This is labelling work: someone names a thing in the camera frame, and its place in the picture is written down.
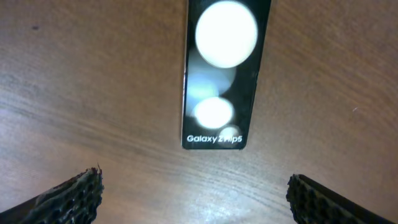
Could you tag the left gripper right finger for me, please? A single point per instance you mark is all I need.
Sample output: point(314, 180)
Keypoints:
point(313, 203)

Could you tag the black Samsung flip phone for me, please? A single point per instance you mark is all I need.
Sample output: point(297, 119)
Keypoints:
point(224, 41)

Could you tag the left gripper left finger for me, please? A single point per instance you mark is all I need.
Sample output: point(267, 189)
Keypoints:
point(74, 201)

